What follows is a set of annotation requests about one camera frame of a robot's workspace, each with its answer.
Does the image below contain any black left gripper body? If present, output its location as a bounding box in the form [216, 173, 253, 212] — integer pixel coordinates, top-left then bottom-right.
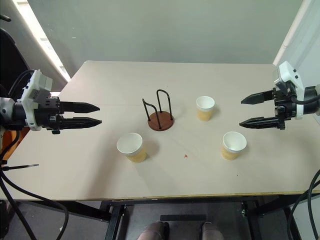
[33, 96, 63, 135]

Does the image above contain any orange object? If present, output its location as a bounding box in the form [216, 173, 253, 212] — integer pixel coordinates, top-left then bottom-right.
[0, 129, 27, 152]

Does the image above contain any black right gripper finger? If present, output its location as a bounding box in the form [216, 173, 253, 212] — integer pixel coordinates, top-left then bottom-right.
[238, 116, 280, 130]
[240, 90, 275, 106]

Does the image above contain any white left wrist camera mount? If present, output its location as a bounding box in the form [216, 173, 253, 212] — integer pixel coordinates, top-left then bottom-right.
[20, 69, 54, 132]

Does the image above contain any thin black cable tie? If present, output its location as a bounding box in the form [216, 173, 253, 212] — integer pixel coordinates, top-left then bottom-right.
[2, 163, 40, 171]

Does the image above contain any tan paper cup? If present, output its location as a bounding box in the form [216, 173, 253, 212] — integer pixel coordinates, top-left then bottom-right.
[116, 132, 147, 164]
[195, 95, 216, 122]
[220, 131, 248, 161]

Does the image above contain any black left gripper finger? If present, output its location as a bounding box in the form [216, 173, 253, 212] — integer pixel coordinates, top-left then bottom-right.
[59, 101, 101, 114]
[58, 116, 103, 131]

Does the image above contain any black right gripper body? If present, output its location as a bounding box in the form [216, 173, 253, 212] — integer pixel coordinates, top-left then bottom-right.
[271, 83, 299, 131]

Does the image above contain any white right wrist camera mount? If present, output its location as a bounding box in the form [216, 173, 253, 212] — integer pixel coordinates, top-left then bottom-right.
[272, 60, 307, 121]

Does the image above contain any black metal table frame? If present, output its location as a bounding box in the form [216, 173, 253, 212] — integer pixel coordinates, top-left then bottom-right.
[14, 191, 320, 240]

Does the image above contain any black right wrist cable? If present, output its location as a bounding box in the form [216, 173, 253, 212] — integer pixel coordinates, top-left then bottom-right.
[289, 93, 320, 105]

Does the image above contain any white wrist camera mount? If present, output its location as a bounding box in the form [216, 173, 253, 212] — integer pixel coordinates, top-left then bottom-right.
[272, 60, 307, 121]
[20, 69, 54, 132]

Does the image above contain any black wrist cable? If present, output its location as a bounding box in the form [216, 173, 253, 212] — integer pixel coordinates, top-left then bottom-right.
[289, 93, 320, 105]
[7, 69, 36, 100]

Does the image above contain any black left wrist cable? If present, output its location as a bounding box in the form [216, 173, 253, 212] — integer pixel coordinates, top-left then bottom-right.
[7, 69, 36, 100]

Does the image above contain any black chair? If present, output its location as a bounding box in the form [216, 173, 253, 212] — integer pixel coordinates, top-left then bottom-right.
[0, 14, 30, 101]

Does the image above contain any long black cable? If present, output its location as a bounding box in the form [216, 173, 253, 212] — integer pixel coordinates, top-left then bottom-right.
[0, 169, 70, 240]
[287, 183, 320, 240]
[0, 129, 38, 240]
[307, 169, 320, 240]

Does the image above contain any black flat plate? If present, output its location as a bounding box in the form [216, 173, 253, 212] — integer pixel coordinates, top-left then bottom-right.
[159, 214, 209, 222]

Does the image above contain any wire cup holder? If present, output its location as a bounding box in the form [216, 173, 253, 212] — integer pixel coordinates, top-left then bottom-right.
[141, 88, 175, 132]

